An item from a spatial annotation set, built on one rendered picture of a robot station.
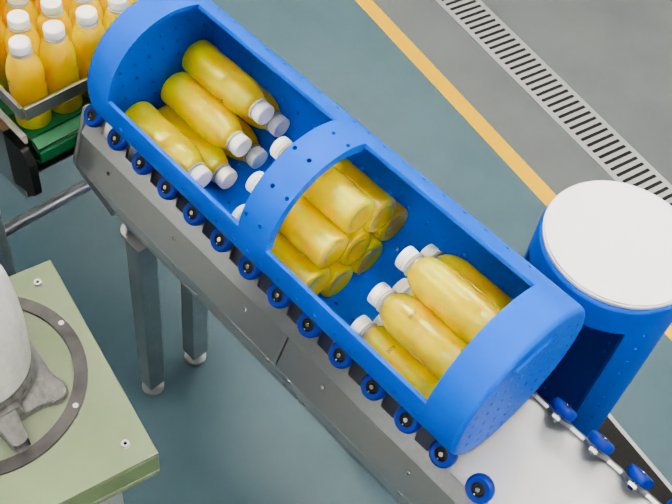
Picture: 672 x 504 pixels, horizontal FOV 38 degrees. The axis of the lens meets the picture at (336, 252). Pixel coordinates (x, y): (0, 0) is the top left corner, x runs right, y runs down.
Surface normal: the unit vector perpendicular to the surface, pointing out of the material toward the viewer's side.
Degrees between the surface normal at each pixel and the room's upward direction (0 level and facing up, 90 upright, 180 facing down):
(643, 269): 0
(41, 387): 15
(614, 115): 0
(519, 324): 8
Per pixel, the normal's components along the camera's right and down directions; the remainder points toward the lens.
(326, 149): 0.04, -0.56
